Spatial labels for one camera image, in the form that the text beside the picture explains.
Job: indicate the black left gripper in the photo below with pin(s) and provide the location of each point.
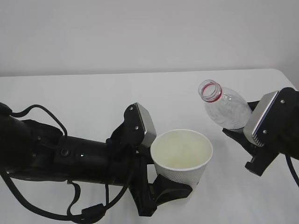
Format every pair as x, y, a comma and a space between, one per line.
132, 156

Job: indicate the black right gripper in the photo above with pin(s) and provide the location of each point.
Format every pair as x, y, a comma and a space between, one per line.
262, 157

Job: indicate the clear Nongfu Spring water bottle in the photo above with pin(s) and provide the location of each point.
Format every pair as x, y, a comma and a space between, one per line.
224, 106

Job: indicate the white paper coffee cup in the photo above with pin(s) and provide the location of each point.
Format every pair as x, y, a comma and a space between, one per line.
181, 155

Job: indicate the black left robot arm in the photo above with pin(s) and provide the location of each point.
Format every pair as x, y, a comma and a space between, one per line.
33, 151

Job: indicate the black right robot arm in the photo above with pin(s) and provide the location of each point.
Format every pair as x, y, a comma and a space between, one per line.
288, 145

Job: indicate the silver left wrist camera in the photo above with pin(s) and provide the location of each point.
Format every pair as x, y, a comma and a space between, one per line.
139, 127

